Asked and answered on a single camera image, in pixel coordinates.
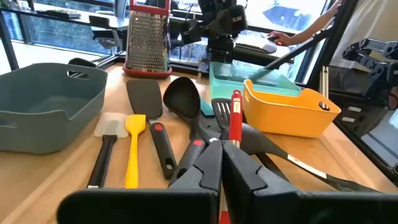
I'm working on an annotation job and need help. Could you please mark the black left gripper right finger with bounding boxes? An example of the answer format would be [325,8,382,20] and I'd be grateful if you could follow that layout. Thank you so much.
[221,140,398,224]

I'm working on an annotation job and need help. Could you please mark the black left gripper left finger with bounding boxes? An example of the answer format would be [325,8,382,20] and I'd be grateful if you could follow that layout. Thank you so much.
[57,139,223,224]

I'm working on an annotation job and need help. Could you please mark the large black serving spoon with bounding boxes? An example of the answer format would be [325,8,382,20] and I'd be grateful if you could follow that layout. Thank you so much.
[220,123,382,194]

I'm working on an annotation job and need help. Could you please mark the red slotted spoon steel shaft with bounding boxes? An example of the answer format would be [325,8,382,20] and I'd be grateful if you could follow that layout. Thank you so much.
[219,90,244,224]

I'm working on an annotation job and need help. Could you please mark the thin black slotted spatula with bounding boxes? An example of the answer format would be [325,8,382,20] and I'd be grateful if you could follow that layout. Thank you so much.
[211,98,290,182]

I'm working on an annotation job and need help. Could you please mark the person's forearm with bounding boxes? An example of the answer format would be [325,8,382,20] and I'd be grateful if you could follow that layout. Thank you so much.
[289,0,343,44]

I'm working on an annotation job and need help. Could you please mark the white computer keyboard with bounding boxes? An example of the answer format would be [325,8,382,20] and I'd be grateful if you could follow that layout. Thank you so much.
[234,35,278,54]

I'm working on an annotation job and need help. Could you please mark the yellow silicone spatula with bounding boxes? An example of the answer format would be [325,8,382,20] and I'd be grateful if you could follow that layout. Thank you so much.
[124,114,147,189]

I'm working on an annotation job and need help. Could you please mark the person's hand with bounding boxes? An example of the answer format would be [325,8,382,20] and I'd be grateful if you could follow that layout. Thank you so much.
[267,30,295,47]

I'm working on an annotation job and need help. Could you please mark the teal plastic tray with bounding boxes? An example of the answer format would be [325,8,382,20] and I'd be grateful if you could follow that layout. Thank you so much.
[208,61,302,100]

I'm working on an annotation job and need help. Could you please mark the steel box grater red trim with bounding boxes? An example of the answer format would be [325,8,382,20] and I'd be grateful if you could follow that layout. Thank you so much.
[123,0,173,79]

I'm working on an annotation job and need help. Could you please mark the orange plastic bin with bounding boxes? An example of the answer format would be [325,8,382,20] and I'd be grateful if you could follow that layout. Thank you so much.
[242,79,342,139]

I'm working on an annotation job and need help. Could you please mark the small black ladle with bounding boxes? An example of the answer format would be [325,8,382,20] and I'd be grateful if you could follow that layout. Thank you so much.
[162,77,222,144]

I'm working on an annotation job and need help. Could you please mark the short teal scraper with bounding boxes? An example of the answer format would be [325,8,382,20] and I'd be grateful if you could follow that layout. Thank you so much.
[200,98,215,117]

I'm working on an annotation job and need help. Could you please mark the dark office chair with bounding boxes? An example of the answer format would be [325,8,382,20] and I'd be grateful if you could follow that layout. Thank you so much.
[88,14,124,50]

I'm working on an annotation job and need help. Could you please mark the grey-blue plastic bin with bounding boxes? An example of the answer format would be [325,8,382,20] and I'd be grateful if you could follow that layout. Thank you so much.
[0,62,108,155]

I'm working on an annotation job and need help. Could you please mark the white silicone spatula black handle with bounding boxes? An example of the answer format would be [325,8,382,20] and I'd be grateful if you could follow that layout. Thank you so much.
[86,111,129,190]

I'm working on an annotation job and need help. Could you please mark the solid black turner red-dot handle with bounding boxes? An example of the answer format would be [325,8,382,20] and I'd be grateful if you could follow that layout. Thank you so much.
[126,79,178,180]

